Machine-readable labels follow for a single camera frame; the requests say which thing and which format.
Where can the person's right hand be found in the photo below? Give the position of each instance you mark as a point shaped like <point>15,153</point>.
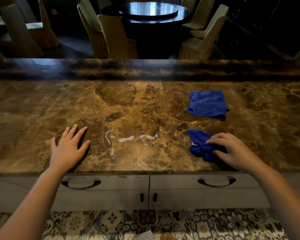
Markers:
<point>240,152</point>

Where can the person's left hand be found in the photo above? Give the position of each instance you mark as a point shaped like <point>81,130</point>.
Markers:
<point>65,152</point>

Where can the person's left thumb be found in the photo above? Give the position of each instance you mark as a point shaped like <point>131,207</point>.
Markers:
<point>85,147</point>

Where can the person's right middle finger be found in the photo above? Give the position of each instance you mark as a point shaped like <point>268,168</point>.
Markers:
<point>221,135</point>

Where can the person's left little finger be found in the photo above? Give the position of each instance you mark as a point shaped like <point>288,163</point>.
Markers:
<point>54,144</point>

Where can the person's right thumb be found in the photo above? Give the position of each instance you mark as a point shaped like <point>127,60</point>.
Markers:
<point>220,154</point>

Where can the person's left middle finger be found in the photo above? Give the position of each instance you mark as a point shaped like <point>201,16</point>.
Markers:
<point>72,132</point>

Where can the blue cleaning cloth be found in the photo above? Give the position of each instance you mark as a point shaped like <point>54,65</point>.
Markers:
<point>207,103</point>
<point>201,144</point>

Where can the person's left forearm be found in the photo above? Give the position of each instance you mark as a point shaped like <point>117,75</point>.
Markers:
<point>30,207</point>

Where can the person's right forearm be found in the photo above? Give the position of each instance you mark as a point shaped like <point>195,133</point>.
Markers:
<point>282,197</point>

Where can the folded blue cleaning cloth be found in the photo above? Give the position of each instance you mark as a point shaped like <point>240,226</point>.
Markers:
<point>207,103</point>

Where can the white liquid spill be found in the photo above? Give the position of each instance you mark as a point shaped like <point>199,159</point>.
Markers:
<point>126,139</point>

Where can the grey cabinet drawer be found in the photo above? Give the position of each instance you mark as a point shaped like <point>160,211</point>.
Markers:
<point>110,192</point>
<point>190,194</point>

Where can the small black cabinet door pull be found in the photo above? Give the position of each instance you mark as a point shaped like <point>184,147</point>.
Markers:
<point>155,197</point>
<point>141,197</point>

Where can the person's foot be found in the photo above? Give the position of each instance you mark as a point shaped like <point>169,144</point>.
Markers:
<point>168,236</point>

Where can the group of cream covered chairs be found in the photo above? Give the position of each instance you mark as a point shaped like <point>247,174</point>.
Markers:
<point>115,37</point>

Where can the white crumpled paper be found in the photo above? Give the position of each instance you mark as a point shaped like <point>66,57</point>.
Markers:
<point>144,236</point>

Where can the dark sideboard cabinet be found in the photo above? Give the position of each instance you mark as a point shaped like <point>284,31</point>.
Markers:
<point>265,24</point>

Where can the dark round dining table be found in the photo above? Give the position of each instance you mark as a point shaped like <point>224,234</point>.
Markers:
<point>155,27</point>

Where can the round glass turntable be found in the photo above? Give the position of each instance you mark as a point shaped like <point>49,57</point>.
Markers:
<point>150,8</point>

